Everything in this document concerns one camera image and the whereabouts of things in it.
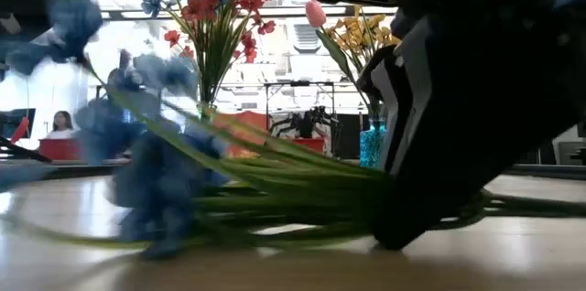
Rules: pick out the red plastic bin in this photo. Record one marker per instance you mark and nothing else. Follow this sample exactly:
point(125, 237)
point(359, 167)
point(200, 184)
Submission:
point(311, 144)
point(59, 150)

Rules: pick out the blue glass vase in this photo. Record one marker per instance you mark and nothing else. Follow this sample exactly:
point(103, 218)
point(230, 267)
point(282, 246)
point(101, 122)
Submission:
point(372, 144)

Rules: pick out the pink artificial tulip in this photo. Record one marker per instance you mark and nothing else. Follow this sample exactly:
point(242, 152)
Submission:
point(316, 13)

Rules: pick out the black background table frame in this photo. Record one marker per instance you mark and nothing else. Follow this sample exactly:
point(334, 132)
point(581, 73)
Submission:
point(300, 83)

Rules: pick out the dark background screen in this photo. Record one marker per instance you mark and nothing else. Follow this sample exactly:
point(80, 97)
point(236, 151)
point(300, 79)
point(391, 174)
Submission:
point(14, 119)

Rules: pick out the green glass vase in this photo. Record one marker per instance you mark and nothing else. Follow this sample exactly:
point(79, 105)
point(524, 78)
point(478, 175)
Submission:
point(207, 110)

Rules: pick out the yellow artificial flower bunch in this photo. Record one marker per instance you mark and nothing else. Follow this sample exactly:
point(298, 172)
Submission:
point(361, 30)

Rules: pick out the orange cloth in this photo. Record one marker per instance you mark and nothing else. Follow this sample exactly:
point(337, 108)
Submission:
point(249, 121)

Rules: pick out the black background robot arm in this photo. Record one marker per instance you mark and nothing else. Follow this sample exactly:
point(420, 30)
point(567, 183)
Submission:
point(307, 124)

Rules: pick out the person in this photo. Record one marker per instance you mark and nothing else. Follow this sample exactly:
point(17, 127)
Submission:
point(61, 126)

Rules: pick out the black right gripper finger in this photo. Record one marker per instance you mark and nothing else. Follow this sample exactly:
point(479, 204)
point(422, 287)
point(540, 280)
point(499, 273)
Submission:
point(414, 53)
point(480, 121)

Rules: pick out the black overhead beam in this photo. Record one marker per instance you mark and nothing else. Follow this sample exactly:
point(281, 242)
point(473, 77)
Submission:
point(284, 9)

